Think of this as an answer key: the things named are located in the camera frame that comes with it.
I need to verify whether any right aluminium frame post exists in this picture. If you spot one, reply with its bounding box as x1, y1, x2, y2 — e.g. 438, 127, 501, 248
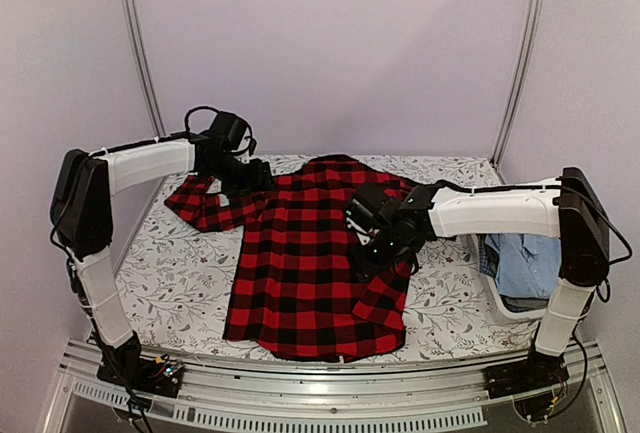
490, 0, 544, 170

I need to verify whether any floral patterned table cloth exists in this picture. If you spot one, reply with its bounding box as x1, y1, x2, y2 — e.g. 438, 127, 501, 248
116, 175, 539, 364

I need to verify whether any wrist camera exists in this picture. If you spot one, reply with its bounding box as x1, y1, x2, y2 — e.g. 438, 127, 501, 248
344, 184, 403, 240
204, 111, 257, 156

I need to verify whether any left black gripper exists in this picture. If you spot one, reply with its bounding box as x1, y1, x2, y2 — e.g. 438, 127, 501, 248
204, 153, 276, 198

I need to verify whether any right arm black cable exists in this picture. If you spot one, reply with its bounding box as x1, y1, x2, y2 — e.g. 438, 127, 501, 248
589, 202, 634, 304

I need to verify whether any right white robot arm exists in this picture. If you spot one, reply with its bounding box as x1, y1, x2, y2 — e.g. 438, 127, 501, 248
344, 167, 612, 389

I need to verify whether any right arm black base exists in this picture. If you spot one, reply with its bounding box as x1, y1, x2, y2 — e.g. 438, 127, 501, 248
482, 348, 569, 399

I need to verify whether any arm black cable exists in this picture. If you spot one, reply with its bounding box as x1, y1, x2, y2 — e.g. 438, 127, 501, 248
589, 202, 634, 304
182, 105, 221, 136

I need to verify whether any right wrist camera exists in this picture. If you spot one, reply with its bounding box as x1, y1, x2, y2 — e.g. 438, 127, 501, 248
344, 184, 403, 240

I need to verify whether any red black plaid shirt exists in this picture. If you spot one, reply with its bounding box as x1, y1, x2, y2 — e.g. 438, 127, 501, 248
165, 155, 416, 362

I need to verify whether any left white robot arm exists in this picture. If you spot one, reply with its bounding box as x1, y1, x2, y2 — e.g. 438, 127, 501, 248
50, 132, 273, 387

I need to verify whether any aluminium frame post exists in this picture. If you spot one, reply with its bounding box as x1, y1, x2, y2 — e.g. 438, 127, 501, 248
121, 0, 167, 137
490, 0, 544, 170

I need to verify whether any dark checked shirt in basket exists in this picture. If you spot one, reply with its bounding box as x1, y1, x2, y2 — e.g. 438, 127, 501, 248
478, 235, 499, 279

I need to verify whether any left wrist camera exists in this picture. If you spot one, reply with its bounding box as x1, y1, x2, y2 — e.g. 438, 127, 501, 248
204, 111, 257, 156

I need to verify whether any light blue collared shirt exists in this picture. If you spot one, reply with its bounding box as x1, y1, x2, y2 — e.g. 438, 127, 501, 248
484, 233, 561, 300

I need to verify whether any white plastic laundry basket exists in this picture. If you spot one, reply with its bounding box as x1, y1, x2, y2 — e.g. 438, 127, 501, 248
467, 234, 551, 322

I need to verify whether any left aluminium frame post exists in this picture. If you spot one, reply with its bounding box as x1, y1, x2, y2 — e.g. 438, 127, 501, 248
121, 0, 167, 137

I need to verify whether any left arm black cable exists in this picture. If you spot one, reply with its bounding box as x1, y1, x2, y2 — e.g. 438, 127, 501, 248
182, 105, 221, 136

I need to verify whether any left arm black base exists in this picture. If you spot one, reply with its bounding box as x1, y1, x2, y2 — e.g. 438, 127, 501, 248
97, 344, 184, 398

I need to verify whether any aluminium front rail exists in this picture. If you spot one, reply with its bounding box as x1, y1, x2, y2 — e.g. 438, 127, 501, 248
41, 337, 629, 433

